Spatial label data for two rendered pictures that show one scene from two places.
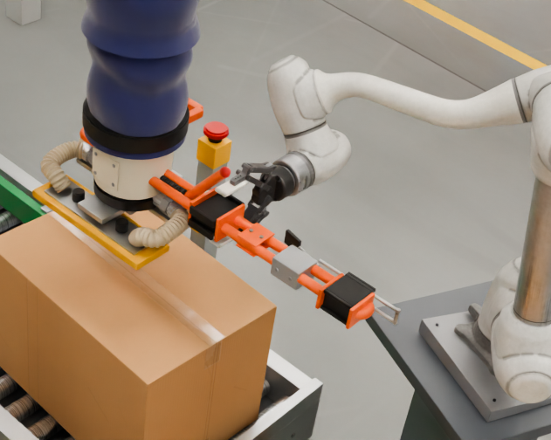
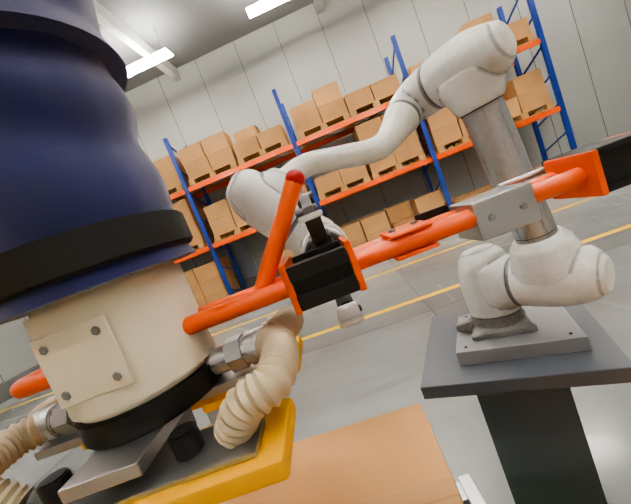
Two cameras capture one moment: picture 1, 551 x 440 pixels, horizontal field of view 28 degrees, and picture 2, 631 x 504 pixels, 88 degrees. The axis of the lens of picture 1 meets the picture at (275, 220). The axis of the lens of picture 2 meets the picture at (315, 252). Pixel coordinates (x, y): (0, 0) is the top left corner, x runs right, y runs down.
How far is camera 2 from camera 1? 203 cm
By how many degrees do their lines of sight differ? 44
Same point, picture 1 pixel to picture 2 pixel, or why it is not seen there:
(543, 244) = (520, 155)
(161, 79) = (96, 90)
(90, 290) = not seen: outside the picture
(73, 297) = not seen: outside the picture
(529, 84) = (403, 93)
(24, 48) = not seen: outside the picture
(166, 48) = (69, 16)
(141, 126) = (106, 191)
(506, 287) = (484, 266)
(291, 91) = (263, 184)
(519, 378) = (600, 267)
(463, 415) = (578, 361)
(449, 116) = (381, 140)
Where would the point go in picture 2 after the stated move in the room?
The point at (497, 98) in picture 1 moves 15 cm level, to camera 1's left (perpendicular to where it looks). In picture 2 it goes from (395, 112) to (356, 120)
